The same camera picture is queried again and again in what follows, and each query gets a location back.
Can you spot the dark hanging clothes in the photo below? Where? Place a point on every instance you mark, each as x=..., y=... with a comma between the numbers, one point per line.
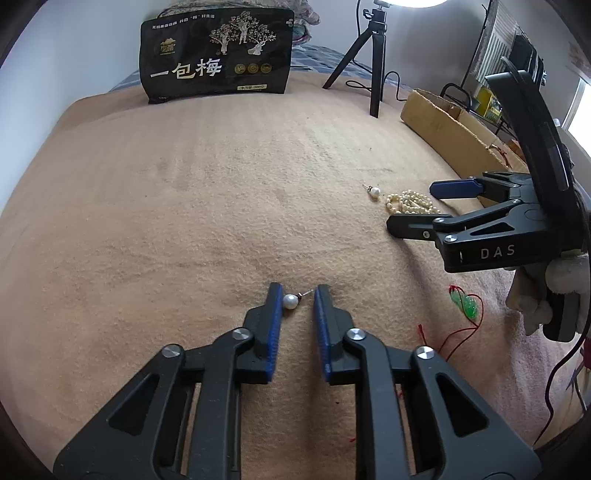
x=521, y=50

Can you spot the window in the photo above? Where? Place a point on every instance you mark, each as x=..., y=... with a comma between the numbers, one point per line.
x=579, y=106

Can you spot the black clothes rack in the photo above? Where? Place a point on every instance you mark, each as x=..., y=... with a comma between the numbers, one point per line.
x=482, y=46

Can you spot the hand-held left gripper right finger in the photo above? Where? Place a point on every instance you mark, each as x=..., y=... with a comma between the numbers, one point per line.
x=322, y=323

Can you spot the striped towel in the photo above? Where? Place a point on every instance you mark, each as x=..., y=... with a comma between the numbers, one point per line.
x=503, y=27

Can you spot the folded floral quilt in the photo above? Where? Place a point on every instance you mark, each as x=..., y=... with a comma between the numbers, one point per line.
x=307, y=14

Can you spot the cardboard box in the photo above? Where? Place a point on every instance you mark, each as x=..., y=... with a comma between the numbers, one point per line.
x=443, y=124

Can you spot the black tripod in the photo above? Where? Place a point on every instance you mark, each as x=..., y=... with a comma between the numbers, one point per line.
x=376, y=69

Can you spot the pearl strand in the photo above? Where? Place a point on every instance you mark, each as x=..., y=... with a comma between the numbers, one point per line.
x=406, y=201

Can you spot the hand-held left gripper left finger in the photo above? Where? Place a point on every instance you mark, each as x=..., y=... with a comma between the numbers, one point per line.
x=275, y=323

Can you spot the yellow box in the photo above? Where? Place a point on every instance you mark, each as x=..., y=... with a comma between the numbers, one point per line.
x=487, y=99

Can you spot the black snack bag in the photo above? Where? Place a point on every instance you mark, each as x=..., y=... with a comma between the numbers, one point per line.
x=207, y=69

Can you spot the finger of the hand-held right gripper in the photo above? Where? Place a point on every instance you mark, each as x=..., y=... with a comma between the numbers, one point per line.
x=411, y=226
x=455, y=189

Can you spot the pearl earring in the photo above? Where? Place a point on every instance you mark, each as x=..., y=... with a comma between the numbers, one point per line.
x=290, y=302
x=375, y=192

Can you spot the person's right hand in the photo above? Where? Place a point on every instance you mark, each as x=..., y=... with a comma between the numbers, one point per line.
x=526, y=300

